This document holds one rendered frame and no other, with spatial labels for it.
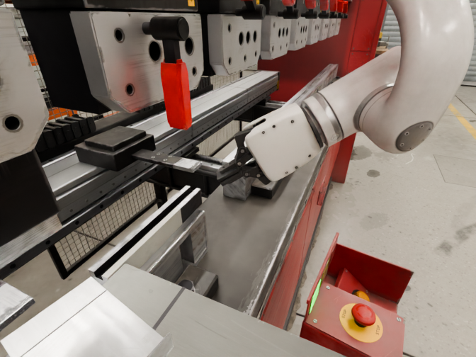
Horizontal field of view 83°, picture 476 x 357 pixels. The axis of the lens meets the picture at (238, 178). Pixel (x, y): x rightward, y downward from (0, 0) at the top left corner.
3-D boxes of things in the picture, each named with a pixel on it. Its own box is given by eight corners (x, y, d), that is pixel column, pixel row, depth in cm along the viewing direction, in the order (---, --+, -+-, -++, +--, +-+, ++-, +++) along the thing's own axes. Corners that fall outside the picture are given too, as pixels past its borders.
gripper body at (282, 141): (319, 139, 49) (265, 170, 51) (297, 90, 44) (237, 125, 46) (336, 158, 42) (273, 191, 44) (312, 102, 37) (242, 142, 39)
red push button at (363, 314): (370, 339, 46) (375, 327, 45) (346, 327, 48) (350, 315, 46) (373, 320, 49) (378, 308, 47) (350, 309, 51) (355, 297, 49)
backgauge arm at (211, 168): (234, 206, 85) (234, 167, 78) (89, 166, 107) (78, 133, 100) (244, 193, 91) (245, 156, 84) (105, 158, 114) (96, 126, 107)
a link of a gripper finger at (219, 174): (251, 154, 46) (218, 173, 48) (242, 140, 45) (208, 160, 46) (253, 163, 44) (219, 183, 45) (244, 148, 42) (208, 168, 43)
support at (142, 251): (113, 295, 32) (107, 278, 30) (108, 292, 32) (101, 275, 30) (182, 224, 43) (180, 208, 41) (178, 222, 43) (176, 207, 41)
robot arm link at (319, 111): (329, 130, 48) (313, 139, 49) (309, 87, 44) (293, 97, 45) (349, 149, 41) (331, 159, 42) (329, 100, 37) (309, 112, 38)
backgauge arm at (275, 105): (294, 129, 143) (297, 103, 136) (192, 114, 166) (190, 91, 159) (297, 125, 150) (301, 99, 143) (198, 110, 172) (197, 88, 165)
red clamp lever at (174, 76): (188, 134, 26) (176, 16, 21) (154, 127, 28) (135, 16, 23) (197, 127, 28) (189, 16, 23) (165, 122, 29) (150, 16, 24)
